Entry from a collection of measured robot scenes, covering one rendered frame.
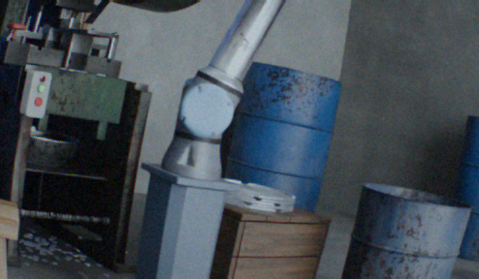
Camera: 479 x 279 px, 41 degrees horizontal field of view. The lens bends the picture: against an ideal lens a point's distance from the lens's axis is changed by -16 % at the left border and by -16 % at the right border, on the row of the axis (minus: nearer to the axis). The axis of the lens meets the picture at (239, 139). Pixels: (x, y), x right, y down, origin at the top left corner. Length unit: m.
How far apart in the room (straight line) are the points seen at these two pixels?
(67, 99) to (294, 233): 0.81
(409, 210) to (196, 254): 0.63
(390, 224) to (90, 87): 1.02
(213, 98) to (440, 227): 0.82
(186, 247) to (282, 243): 0.47
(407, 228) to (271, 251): 0.43
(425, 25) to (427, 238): 3.38
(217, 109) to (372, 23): 3.98
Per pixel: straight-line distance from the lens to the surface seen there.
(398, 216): 2.07
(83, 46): 2.33
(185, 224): 1.79
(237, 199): 2.19
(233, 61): 1.68
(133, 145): 2.38
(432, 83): 5.19
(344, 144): 5.55
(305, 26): 5.26
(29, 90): 2.04
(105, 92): 2.34
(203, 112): 1.65
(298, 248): 2.26
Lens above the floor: 0.65
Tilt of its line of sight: 3 degrees down
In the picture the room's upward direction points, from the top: 12 degrees clockwise
